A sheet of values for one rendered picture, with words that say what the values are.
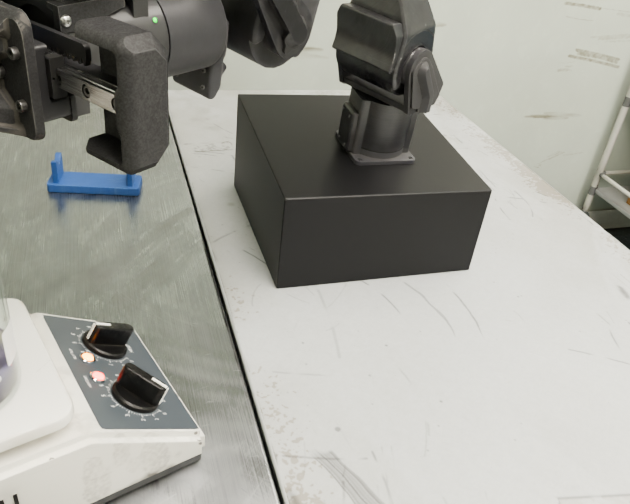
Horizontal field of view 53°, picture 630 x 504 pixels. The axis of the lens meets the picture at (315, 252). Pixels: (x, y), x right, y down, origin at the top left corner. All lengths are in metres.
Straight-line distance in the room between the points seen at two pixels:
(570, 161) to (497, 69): 0.56
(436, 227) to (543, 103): 1.83
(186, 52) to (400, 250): 0.33
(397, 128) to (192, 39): 0.29
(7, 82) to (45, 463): 0.20
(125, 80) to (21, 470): 0.22
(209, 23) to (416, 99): 0.25
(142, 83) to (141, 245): 0.40
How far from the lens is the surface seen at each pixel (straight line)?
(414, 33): 0.57
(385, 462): 0.48
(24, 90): 0.32
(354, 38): 0.58
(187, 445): 0.44
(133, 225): 0.70
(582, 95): 2.53
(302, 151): 0.63
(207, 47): 0.40
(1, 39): 0.32
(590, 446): 0.55
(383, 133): 0.62
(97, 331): 0.46
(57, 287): 0.62
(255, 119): 0.68
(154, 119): 0.29
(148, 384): 0.43
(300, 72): 1.98
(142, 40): 0.28
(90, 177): 0.78
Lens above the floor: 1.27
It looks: 33 degrees down
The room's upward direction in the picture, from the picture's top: 7 degrees clockwise
